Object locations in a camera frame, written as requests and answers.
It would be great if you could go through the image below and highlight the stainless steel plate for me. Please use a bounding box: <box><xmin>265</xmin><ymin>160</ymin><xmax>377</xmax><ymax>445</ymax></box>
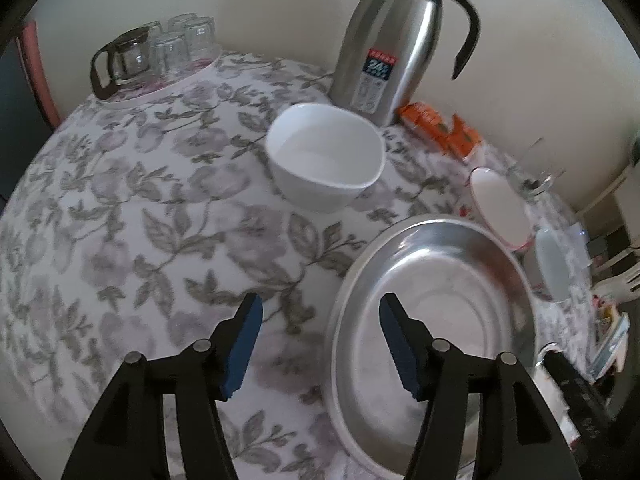
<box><xmin>322</xmin><ymin>214</ymin><xmax>537</xmax><ymax>479</ymax></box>

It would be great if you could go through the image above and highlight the strawberry pattern red-rimmed bowl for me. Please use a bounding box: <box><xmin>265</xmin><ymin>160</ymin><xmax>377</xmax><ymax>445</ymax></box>
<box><xmin>465</xmin><ymin>167</ymin><xmax>533</xmax><ymax>252</ymax></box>

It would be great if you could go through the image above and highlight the floral grey tablecloth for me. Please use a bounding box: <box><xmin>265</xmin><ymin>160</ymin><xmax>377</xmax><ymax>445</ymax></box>
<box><xmin>0</xmin><ymin>49</ymin><xmax>601</xmax><ymax>480</ymax></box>

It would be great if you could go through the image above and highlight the light blue bowl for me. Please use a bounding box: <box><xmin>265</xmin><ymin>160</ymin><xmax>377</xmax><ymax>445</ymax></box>
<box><xmin>522</xmin><ymin>229</ymin><xmax>570</xmax><ymax>302</ymax></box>

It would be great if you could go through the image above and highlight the clear glass mug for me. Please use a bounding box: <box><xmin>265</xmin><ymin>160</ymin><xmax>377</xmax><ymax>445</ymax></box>
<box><xmin>506</xmin><ymin>136</ymin><xmax>565</xmax><ymax>200</ymax></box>

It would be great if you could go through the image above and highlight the orange snack packet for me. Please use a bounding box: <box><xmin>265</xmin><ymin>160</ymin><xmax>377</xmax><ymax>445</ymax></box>
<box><xmin>398</xmin><ymin>102</ymin><xmax>450</xmax><ymax>153</ymax></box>
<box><xmin>445</xmin><ymin>114</ymin><xmax>484</xmax><ymax>164</ymax></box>

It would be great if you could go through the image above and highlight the white plastic chair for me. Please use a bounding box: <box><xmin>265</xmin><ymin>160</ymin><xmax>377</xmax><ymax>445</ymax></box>
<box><xmin>592</xmin><ymin>244</ymin><xmax>639</xmax><ymax>304</ymax></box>

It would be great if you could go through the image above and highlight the pink tray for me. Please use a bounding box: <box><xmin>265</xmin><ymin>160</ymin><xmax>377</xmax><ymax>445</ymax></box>
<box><xmin>99</xmin><ymin>44</ymin><xmax>222</xmax><ymax>110</ymax></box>

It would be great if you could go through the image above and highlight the upturned drinking glass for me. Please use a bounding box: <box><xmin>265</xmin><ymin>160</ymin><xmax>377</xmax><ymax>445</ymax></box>
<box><xmin>152</xmin><ymin>30</ymin><xmax>191</xmax><ymax>76</ymax></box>
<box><xmin>183</xmin><ymin>16</ymin><xmax>217</xmax><ymax>61</ymax></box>

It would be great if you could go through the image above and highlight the stainless steel thermos jug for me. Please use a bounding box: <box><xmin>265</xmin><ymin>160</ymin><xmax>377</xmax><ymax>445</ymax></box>
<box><xmin>329</xmin><ymin>0</ymin><xmax>480</xmax><ymax>127</ymax></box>

